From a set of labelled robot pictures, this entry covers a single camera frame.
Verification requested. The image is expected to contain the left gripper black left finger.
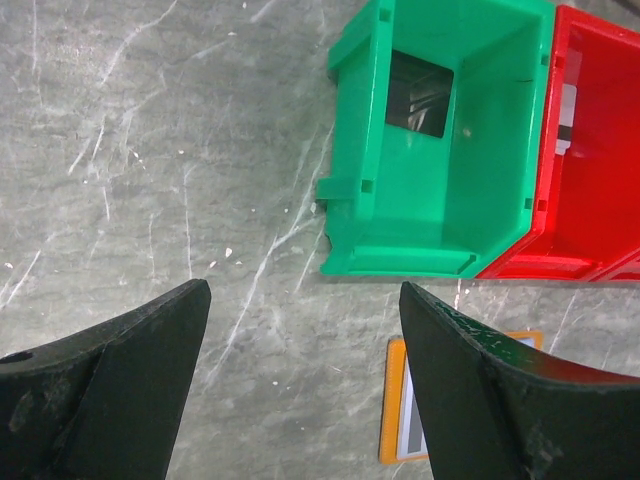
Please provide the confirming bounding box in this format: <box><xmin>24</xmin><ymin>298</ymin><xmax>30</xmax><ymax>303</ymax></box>
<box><xmin>1</xmin><ymin>279</ymin><xmax>211</xmax><ymax>479</ymax></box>

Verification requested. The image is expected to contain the green plastic bin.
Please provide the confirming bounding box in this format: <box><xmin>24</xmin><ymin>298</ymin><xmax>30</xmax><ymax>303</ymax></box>
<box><xmin>316</xmin><ymin>1</ymin><xmax>556</xmax><ymax>278</ymax></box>

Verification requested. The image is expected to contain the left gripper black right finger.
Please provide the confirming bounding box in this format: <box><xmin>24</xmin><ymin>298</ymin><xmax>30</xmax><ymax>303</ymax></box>
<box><xmin>399</xmin><ymin>282</ymin><xmax>639</xmax><ymax>479</ymax></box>

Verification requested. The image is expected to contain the black card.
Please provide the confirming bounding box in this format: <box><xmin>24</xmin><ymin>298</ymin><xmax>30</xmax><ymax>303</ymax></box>
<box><xmin>385</xmin><ymin>50</ymin><xmax>454</xmax><ymax>138</ymax></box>

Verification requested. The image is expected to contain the red bin with silver card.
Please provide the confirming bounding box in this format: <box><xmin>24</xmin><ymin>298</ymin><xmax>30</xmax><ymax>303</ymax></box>
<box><xmin>480</xmin><ymin>6</ymin><xmax>639</xmax><ymax>282</ymax></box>

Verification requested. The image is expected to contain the tan leather card holder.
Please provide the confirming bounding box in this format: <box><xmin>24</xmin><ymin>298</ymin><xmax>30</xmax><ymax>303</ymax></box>
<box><xmin>378</xmin><ymin>329</ymin><xmax>544</xmax><ymax>465</ymax></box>

